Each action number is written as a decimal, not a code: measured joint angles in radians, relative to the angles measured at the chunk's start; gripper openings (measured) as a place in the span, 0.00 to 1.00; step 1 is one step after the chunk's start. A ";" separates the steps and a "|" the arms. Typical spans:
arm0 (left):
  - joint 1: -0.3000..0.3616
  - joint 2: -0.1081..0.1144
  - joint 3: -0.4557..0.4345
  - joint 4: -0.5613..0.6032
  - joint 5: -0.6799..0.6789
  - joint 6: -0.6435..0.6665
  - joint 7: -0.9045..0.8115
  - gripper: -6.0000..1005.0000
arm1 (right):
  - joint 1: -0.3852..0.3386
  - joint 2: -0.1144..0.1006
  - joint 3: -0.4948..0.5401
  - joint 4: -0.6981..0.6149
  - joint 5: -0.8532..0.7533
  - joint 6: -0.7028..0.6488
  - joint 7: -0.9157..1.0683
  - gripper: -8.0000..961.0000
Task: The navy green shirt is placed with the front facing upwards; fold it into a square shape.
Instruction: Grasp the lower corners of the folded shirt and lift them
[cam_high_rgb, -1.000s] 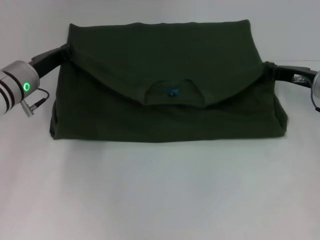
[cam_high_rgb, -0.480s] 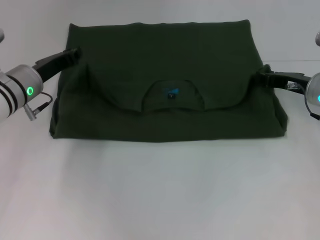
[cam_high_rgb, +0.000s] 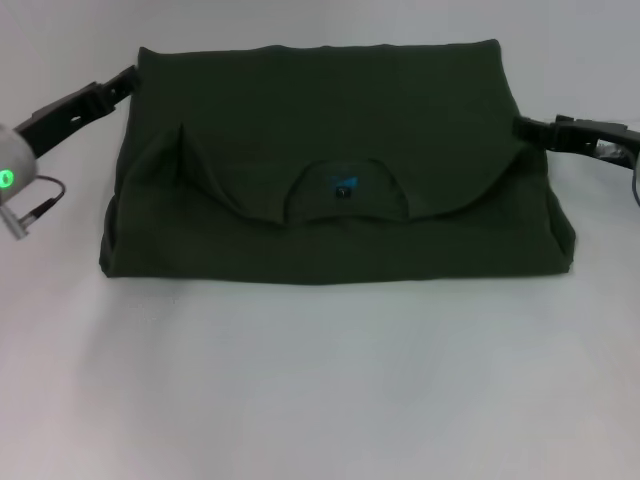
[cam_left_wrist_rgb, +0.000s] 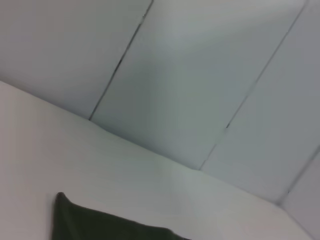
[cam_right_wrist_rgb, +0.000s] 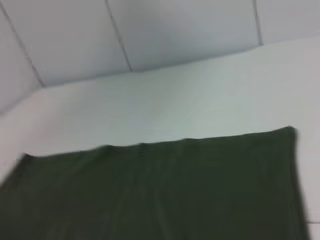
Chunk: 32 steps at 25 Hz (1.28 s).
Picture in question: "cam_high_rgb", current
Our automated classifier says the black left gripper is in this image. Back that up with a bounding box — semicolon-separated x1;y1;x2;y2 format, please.
13;63;142;162

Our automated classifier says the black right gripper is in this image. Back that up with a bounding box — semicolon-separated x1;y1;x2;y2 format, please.
513;113;640;169

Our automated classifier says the dark green t-shirt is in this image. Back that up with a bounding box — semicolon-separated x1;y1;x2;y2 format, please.
98;42;580;287

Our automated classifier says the left gripper cable with plugs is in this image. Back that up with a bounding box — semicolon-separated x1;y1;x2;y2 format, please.
0;173;68;242

